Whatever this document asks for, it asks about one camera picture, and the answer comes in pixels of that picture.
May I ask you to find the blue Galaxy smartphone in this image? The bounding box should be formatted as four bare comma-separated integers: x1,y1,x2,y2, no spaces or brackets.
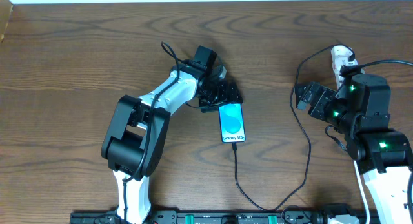
219,103,246,143

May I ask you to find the black charger cable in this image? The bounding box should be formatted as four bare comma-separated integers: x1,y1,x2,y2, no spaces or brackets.
231,43,356,212

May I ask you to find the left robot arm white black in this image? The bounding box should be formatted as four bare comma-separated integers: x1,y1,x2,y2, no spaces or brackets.
101,43,243,223

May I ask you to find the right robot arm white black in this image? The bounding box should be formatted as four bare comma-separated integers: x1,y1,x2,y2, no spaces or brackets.
294,74,412,223

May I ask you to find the white charger adapter plug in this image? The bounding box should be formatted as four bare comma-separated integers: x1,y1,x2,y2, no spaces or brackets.
330,45,358,70

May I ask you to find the white power strip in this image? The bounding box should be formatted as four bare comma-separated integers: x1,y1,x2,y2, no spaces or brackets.
332,58,346,88

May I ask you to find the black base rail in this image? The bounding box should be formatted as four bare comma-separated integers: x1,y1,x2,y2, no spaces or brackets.
69,202,381,224

